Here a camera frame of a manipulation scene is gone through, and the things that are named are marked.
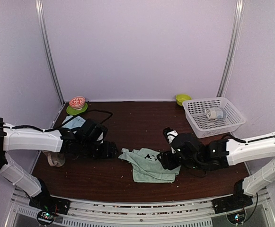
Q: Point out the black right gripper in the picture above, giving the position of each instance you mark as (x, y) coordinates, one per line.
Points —
(166, 161)

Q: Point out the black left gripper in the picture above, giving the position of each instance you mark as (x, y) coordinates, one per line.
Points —
(109, 152)

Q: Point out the mint green panda towel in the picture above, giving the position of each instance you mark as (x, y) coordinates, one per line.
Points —
(146, 168)

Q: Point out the light blue towel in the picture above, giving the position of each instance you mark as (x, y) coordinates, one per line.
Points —
(74, 123)

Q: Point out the white perforated plastic basket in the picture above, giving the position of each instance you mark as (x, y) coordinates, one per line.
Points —
(204, 127)

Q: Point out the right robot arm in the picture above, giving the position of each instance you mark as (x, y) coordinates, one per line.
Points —
(188, 151)

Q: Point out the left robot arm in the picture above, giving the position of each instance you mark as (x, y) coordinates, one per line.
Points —
(85, 140)

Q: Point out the beige printed mug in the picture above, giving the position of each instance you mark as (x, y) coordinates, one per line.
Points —
(55, 159)

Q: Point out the green saucer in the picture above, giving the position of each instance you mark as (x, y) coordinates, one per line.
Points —
(71, 111)

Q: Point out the red patterned small bowl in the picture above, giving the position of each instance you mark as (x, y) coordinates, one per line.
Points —
(77, 102)

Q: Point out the lime green bowl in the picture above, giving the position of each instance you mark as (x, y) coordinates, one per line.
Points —
(180, 98)

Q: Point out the rolled towel in basket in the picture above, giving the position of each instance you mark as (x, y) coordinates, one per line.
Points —
(215, 113)

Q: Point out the front aluminium rail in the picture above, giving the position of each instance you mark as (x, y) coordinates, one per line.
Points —
(190, 213)

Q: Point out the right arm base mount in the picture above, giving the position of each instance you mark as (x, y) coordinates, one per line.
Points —
(234, 207)

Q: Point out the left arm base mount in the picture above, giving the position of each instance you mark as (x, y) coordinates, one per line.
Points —
(50, 207)

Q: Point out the right aluminium corner post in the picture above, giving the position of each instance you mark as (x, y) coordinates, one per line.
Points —
(234, 41)

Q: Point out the aluminium corner post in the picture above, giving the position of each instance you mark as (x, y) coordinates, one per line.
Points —
(234, 41)
(47, 50)

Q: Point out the left aluminium corner post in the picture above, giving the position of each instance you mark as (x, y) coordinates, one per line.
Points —
(47, 50)

